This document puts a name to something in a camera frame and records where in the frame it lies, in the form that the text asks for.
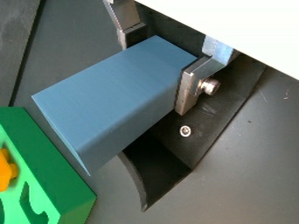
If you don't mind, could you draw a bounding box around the green shape sorter board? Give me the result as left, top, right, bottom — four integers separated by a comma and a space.
0, 107, 97, 224

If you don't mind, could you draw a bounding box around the blue rectangular block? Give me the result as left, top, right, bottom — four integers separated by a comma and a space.
32, 36, 195, 174

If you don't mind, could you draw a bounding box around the yellow pentagon block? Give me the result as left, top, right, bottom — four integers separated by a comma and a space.
0, 149, 19, 192

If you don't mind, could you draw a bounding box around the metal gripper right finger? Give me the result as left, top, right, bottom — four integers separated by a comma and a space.
174, 36, 237, 116

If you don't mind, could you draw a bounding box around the black curved fixture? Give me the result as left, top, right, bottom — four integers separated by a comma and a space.
119, 54, 267, 210

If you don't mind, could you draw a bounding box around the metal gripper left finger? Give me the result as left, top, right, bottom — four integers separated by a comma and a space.
103, 0, 147, 49

